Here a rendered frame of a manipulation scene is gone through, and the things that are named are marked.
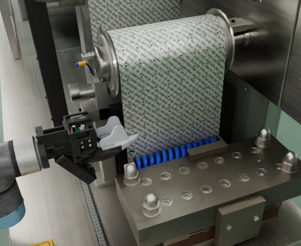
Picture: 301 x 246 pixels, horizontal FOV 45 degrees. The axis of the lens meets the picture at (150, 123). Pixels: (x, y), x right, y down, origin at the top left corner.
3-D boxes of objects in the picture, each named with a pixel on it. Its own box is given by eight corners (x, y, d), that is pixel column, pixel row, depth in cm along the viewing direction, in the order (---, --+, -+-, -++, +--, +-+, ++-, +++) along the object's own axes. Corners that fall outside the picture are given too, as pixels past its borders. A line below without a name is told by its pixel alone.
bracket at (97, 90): (91, 176, 98) (72, 76, 80) (114, 171, 99) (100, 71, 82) (95, 189, 94) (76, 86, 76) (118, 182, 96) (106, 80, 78)
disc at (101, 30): (101, 78, 85) (93, 16, 76) (103, 78, 85) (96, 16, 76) (119, 110, 74) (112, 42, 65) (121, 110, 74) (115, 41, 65)
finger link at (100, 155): (123, 149, 75) (81, 159, 73) (123, 155, 76) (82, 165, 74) (117, 136, 79) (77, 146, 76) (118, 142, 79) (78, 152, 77)
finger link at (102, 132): (136, 114, 78) (95, 125, 75) (138, 136, 81) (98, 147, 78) (132, 108, 80) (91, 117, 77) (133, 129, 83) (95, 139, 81)
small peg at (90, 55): (81, 59, 74) (80, 52, 73) (95, 57, 75) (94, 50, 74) (82, 60, 73) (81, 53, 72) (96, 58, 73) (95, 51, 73)
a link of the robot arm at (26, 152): (23, 183, 72) (20, 158, 78) (47, 177, 73) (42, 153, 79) (13, 154, 67) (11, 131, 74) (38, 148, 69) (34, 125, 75)
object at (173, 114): (128, 162, 84) (121, 93, 73) (217, 138, 90) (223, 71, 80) (128, 163, 83) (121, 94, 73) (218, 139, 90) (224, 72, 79)
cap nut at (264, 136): (251, 140, 87) (254, 125, 84) (265, 136, 88) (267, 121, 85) (260, 149, 84) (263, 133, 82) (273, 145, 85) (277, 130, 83)
